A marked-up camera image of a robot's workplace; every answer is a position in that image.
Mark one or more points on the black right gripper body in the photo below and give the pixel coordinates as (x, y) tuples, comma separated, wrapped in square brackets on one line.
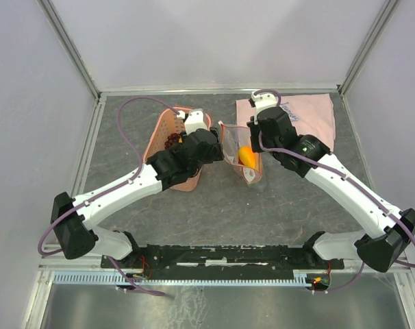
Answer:
[(255, 130)]

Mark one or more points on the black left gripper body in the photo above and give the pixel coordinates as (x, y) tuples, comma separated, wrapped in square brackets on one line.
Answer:
[(217, 153)]

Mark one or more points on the clear zip top bag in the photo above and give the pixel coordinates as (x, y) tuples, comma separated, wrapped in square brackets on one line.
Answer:
[(237, 150)]

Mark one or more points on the orange toy fruit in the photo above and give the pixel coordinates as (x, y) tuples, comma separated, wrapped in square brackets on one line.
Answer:
[(246, 157)]

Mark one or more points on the watermelon slice toy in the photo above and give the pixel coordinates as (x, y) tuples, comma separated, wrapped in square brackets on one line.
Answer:
[(251, 176)]

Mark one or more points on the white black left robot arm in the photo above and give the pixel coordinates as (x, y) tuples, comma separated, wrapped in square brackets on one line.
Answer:
[(76, 219)]

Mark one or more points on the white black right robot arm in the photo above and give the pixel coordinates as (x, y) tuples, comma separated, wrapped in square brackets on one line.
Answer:
[(386, 229)]

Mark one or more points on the dark red grape bunch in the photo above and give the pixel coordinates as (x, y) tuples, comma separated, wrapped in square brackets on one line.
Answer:
[(172, 139)]

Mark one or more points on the pink embroidered cloth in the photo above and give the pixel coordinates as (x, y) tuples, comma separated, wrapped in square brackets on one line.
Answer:
[(312, 114)]

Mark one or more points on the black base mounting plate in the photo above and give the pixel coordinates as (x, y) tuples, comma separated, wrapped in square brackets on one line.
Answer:
[(176, 262)]

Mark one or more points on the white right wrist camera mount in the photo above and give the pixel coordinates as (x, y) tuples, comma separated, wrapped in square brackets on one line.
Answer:
[(264, 99)]

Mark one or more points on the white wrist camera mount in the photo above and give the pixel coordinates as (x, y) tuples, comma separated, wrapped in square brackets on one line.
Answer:
[(193, 120), (264, 99)]

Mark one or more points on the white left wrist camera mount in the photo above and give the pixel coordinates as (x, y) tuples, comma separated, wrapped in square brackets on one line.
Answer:
[(193, 120)]

